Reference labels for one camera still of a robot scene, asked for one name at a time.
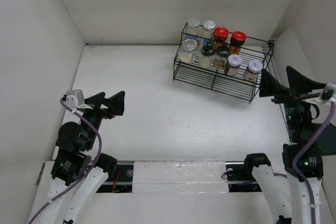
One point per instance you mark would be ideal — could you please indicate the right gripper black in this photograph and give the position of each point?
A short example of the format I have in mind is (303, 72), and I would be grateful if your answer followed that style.
(300, 86)

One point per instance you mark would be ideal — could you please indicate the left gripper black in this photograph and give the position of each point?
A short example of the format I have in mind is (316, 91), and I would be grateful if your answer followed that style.
(115, 103)

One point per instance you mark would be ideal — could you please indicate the red label spice jar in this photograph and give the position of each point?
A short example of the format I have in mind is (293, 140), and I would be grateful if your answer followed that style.
(233, 63)
(252, 71)

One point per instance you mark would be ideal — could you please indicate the red lid sauce jar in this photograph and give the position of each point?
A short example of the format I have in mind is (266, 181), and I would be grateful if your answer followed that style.
(219, 37)
(237, 40)

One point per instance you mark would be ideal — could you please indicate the black cap brown grinder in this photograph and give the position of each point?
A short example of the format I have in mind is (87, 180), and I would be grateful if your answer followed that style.
(221, 56)

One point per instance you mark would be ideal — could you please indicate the black cap white grinder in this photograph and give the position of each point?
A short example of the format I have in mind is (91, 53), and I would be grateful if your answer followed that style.
(206, 56)

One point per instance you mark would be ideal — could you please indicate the clear glass jar white powder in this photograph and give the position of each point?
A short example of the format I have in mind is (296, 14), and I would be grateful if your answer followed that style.
(188, 52)

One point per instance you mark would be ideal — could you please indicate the silver lid blue label shaker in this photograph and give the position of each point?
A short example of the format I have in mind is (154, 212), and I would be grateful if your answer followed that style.
(207, 32)

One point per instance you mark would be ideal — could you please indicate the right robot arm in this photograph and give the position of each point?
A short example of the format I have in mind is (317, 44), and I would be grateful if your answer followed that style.
(302, 160)

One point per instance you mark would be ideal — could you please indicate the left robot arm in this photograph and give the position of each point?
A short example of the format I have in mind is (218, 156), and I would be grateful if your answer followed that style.
(80, 167)

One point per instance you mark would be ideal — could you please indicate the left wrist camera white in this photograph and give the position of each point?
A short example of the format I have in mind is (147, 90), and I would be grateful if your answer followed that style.
(74, 99)

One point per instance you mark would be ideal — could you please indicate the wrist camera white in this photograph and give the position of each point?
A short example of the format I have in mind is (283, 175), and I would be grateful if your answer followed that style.
(326, 96)
(74, 99)

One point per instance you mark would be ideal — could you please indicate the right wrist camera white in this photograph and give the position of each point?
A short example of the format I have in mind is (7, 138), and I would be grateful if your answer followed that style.
(326, 96)

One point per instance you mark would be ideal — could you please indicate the black wire rack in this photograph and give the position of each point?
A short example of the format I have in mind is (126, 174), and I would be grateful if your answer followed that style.
(216, 80)

